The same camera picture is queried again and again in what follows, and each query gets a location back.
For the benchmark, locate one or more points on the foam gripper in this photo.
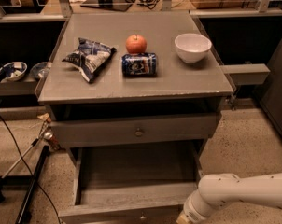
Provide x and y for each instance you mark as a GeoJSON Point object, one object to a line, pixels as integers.
{"type": "Point", "coordinates": [193, 213]}

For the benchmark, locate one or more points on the grey drawer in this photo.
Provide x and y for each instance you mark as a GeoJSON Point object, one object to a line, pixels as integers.
{"type": "Point", "coordinates": [132, 182]}
{"type": "Point", "coordinates": [135, 130]}

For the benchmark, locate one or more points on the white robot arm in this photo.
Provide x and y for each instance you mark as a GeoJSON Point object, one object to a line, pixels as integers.
{"type": "Point", "coordinates": [215, 192]}

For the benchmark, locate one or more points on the grey wooden drawer cabinet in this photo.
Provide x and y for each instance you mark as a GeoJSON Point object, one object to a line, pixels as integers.
{"type": "Point", "coordinates": [178, 88]}

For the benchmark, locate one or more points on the grey top drawer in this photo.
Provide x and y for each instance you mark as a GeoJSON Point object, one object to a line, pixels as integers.
{"type": "Point", "coordinates": [135, 130]}

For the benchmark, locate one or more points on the white stick with metal cap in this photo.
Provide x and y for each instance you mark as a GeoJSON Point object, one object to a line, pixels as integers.
{"type": "Point", "coordinates": [22, 155]}

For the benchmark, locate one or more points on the blue soda can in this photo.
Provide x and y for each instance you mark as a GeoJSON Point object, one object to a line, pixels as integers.
{"type": "Point", "coordinates": [141, 64]}

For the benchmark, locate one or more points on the grey side shelf beam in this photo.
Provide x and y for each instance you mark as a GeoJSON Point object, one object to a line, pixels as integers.
{"type": "Point", "coordinates": [246, 74]}

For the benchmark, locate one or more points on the white ceramic bowl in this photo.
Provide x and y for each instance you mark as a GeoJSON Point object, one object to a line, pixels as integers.
{"type": "Point", "coordinates": [192, 48]}

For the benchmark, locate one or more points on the red apple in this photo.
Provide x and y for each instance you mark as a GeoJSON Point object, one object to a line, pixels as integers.
{"type": "Point", "coordinates": [136, 44]}

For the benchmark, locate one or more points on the blue white chip bag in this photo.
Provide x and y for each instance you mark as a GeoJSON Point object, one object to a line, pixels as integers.
{"type": "Point", "coordinates": [89, 56]}

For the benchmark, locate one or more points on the black metal stand base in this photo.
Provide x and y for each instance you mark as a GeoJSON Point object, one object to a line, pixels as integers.
{"type": "Point", "coordinates": [28, 181]}

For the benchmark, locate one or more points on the blue glass bowl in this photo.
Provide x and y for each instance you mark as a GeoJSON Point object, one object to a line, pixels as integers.
{"type": "Point", "coordinates": [40, 70]}

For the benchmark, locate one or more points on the bowl with blue items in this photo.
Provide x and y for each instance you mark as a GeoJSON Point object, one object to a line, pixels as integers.
{"type": "Point", "coordinates": [13, 71]}

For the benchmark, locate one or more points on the black monitor stand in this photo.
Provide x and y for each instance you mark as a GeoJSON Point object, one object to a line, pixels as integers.
{"type": "Point", "coordinates": [115, 5]}

